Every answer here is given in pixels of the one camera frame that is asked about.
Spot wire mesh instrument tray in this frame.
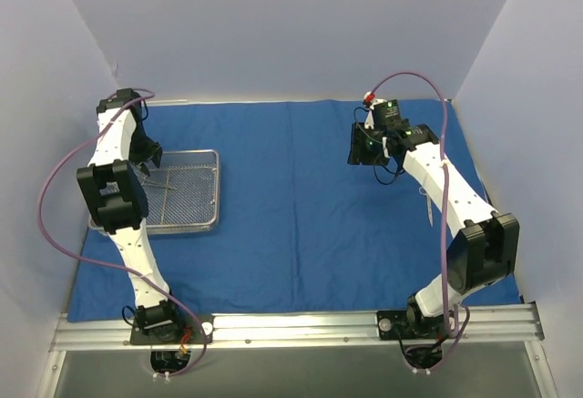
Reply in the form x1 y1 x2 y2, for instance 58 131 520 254
77 149 220 236

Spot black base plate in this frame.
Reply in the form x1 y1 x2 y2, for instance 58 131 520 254
129 314 215 346
375 310 447 341

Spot aluminium front rail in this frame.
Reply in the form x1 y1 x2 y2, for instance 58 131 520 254
51 304 544 352

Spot thin black wire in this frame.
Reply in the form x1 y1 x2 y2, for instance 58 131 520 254
373 160 406 186

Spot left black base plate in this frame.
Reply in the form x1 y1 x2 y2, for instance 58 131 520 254
129 314 215 346

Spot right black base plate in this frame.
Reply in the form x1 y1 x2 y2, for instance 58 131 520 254
375 310 447 341

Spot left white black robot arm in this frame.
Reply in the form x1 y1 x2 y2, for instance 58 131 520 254
77 97 184 342

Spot steel scissors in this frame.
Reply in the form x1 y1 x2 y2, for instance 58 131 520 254
419 187 434 227

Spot blue surgical wrap cloth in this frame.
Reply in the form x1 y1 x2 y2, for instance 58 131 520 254
66 98 522 322

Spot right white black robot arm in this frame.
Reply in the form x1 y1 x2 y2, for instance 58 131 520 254
348 122 520 337

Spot steel forceps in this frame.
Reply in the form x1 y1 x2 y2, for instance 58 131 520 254
141 179 178 190

